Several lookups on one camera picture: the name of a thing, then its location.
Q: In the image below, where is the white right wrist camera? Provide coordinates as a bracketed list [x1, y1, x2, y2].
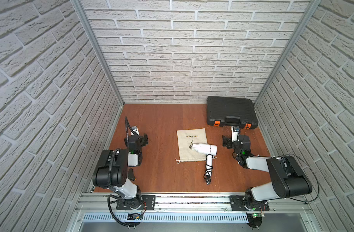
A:
[232, 126, 241, 142]

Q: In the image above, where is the small black object on table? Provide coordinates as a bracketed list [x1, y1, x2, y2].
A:
[128, 168, 136, 181]

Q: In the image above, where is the black plastic tool case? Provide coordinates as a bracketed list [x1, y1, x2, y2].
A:
[206, 96, 259, 130]

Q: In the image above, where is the aluminium mounting rail frame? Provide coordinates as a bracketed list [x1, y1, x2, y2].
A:
[67, 192, 321, 232]

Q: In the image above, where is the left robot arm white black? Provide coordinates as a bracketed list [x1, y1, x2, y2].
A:
[92, 134, 148, 210]

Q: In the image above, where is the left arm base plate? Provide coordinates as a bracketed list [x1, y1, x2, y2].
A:
[116, 194, 156, 211]

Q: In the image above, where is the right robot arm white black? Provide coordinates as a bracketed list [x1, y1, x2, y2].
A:
[222, 135, 313, 211]

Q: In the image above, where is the small green circuit board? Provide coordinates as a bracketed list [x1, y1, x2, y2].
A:
[127, 213, 144, 221]

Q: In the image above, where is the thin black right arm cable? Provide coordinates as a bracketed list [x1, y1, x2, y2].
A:
[281, 153, 320, 203]

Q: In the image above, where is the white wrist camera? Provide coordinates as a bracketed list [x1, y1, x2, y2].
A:
[131, 126, 139, 135]
[232, 126, 241, 142]

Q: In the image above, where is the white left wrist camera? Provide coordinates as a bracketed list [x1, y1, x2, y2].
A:
[131, 126, 139, 135]

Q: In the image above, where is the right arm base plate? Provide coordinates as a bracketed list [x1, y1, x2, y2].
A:
[229, 195, 270, 212]

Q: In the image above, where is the beige linen drawstring bag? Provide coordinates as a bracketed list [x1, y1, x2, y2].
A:
[177, 129, 207, 162]

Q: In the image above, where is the white hair dryer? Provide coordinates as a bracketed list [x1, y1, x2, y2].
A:
[191, 143, 217, 185]

